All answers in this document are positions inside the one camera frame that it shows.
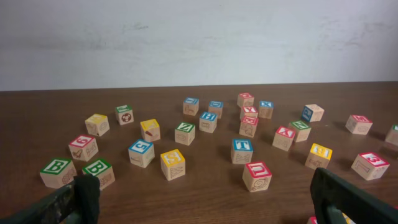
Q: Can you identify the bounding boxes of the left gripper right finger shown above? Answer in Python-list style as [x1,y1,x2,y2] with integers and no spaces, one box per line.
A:
[310,167,397,224]

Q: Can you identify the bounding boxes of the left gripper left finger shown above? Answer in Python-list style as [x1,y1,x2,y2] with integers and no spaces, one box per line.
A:
[1,174,100,223]

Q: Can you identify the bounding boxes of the yellow C block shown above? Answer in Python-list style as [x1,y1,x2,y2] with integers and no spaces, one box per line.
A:
[343,213,355,224]

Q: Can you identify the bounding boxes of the red I block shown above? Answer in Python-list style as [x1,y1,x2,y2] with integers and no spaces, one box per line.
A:
[307,217,317,224]

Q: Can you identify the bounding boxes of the green B block left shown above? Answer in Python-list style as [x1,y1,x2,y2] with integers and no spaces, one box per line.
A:
[40,158,77,189]

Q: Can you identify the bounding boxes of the green b block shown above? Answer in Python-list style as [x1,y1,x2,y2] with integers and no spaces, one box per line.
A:
[82,159,116,190]
[40,158,77,189]

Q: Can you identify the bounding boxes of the yellow block centre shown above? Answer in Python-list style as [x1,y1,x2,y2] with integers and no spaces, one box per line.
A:
[305,143,333,169]

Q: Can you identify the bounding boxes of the green B block right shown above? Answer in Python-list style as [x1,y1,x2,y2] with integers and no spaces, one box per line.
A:
[82,159,116,190]

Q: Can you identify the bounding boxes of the red 3 block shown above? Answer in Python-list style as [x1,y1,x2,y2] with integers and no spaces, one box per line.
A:
[351,152,390,180]

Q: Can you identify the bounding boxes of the red 9 block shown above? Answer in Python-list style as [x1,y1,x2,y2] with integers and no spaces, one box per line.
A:
[68,134,99,162]

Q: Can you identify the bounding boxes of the green N block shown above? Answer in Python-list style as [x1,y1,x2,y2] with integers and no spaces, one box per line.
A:
[288,120,312,142]

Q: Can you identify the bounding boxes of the red M block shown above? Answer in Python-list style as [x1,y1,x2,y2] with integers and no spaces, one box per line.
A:
[345,114,373,135]

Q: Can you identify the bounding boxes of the red Y block tilted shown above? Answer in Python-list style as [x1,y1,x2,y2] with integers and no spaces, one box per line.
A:
[272,126,296,151]

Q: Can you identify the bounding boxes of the red U block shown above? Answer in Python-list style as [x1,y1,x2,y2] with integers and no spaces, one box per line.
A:
[243,161,272,192]

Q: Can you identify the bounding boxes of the blue 5 block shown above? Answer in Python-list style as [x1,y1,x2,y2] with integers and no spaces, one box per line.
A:
[128,139,155,168]

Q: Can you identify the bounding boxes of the yellow block far left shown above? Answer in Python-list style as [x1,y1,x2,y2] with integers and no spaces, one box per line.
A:
[85,114,109,136]

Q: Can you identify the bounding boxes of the green V block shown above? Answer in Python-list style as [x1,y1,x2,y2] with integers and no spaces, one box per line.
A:
[385,124,398,146]

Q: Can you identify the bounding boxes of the green J block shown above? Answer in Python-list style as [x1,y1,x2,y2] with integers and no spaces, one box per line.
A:
[115,105,134,125]

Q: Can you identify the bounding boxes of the blue T block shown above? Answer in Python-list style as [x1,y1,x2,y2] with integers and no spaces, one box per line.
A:
[231,139,254,164]

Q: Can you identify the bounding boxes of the yellow S block left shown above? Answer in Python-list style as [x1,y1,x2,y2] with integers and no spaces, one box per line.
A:
[160,149,186,181]

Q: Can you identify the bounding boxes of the yellow block upper left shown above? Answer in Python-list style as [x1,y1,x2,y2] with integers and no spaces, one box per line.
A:
[140,119,160,142]

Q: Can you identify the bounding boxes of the red E block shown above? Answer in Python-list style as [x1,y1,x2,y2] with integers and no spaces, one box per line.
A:
[239,116,259,138]

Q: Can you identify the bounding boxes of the blue X block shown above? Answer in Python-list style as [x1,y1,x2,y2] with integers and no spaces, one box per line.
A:
[258,100,274,119]

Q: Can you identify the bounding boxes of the green Z block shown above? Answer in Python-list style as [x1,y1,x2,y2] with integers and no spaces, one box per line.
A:
[175,122,195,146]

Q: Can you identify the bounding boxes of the red C block top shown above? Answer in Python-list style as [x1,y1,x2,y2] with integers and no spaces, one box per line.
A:
[237,93,254,108]

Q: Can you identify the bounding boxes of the blue H block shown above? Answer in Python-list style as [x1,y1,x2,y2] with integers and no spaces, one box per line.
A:
[199,111,218,133]

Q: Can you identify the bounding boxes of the blue block top left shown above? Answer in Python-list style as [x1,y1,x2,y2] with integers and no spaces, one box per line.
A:
[183,97,199,116]

